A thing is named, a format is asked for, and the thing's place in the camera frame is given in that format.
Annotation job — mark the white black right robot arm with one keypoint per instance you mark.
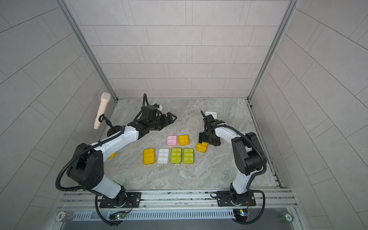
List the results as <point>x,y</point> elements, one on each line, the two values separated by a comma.
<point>248,157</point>

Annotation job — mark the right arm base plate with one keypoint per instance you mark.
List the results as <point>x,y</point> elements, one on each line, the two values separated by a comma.
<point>228,199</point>

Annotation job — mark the aluminium rail frame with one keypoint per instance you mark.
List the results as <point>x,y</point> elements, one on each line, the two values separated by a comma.
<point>200,199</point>

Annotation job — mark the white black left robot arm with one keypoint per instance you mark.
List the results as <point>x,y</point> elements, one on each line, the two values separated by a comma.
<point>86,169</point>

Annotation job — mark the poker chip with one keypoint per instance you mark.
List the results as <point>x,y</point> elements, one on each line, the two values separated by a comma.
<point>285,217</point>
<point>65,216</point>

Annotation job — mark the right poker chip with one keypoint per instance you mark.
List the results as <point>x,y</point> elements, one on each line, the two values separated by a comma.
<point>285,217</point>

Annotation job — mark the clear white pillbox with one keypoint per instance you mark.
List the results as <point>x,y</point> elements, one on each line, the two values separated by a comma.
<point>163,156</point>

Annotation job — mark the green pillbox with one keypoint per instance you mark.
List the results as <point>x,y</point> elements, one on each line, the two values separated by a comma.
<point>176,155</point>
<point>214,114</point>
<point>188,156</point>

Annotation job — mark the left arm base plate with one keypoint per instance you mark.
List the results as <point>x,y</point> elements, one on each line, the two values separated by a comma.
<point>127,200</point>

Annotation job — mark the left green circuit board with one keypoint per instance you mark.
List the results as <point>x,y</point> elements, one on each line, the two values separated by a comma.
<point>118,215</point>

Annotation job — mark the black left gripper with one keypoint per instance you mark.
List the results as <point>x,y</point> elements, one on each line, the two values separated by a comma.
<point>165,122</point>

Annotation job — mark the beige microphone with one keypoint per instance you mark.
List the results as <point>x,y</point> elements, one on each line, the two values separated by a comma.
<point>104,101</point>

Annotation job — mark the right green circuit board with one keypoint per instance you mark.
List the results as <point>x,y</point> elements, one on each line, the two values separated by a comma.
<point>241,215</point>

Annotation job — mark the pink pillbox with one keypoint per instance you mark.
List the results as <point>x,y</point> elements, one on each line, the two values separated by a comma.
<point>172,140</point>

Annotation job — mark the black microphone stand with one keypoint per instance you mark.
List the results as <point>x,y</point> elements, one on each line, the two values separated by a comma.
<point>112,129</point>

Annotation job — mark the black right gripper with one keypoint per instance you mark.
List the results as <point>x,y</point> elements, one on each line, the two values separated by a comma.
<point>202,137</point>

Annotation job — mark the yellow six-slot pillbox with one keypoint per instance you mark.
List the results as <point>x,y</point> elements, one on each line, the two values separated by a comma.
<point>149,156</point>

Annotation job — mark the left poker chip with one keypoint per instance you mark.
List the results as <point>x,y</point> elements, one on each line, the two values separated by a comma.
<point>65,216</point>

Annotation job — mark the green circuit board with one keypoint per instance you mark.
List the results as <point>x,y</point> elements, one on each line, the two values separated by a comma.
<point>241,215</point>
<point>118,215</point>

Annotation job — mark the small yellow pillbox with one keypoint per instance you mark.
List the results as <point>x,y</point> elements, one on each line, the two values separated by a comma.
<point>184,140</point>

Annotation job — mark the yellow plastic piece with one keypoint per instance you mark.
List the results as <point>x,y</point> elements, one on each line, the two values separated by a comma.
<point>112,156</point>

